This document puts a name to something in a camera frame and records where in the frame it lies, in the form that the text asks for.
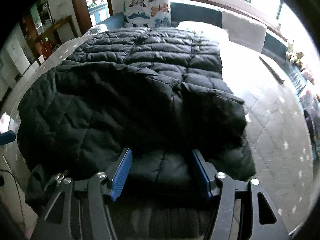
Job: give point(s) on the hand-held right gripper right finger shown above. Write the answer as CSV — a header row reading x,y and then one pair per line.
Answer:
x,y
203,175

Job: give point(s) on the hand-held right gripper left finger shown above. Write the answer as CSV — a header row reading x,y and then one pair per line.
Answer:
x,y
122,175

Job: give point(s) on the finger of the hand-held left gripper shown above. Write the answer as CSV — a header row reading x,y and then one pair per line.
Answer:
x,y
7,138

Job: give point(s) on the black puffer jacket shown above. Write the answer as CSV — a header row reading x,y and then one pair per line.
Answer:
x,y
125,92

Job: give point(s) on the grey star-print bed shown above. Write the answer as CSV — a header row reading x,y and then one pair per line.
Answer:
x,y
275,142

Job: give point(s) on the white refrigerator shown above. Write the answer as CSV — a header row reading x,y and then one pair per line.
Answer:
x,y
17,57

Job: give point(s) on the red stool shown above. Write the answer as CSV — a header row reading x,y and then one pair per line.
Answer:
x,y
46,51

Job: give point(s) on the wooden display cabinet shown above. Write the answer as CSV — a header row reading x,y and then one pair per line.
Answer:
x,y
37,17

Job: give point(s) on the wooden desk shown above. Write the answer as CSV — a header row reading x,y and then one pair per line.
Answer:
x,y
66,22

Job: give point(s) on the clear plastic storage box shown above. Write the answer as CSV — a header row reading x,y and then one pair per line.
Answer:
x,y
310,100

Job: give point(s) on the dark patterned box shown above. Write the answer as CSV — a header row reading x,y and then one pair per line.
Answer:
x,y
296,77

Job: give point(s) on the white patterned pillow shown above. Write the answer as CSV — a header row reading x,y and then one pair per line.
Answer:
x,y
200,30

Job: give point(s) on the pink plush toy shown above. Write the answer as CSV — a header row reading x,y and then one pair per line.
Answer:
x,y
309,75

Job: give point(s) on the light grey back cushion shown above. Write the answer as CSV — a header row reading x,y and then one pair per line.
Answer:
x,y
243,30

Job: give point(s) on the white cow plush toy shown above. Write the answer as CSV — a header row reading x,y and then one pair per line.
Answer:
x,y
290,48

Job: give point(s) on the blue cabinet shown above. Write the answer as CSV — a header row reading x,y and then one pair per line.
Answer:
x,y
98,11

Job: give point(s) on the blue sofa backrest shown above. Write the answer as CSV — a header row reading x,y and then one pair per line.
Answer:
x,y
195,12

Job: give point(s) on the butterfly print pillow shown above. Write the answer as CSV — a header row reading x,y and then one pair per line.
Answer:
x,y
147,11

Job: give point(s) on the brown door frame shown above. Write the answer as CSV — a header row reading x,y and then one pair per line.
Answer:
x,y
77,5

